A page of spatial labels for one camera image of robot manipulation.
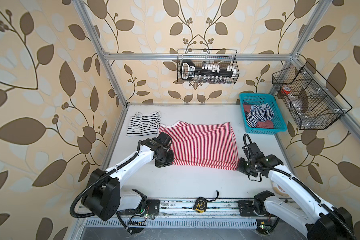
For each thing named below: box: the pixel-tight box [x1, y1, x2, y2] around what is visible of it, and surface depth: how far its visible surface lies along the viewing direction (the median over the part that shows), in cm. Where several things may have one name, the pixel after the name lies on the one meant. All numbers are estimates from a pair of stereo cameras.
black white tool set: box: [180, 60, 237, 82], surface depth 85 cm
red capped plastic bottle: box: [281, 86, 292, 95], surface depth 89 cm
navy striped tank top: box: [246, 103, 274, 128], surface depth 107 cm
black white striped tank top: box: [126, 111, 161, 137], surface depth 107 cm
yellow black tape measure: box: [193, 190, 219, 213], surface depth 74 cm
